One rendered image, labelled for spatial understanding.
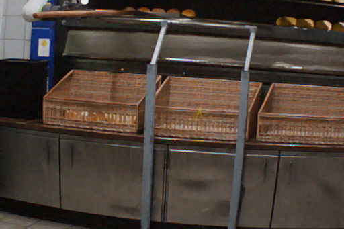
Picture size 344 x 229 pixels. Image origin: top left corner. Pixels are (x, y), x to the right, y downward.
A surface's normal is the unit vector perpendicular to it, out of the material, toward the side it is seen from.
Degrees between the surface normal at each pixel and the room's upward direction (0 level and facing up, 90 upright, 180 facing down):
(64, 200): 90
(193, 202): 94
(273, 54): 71
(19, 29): 90
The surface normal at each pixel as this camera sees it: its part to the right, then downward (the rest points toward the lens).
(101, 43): -0.22, -0.28
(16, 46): -0.26, 0.07
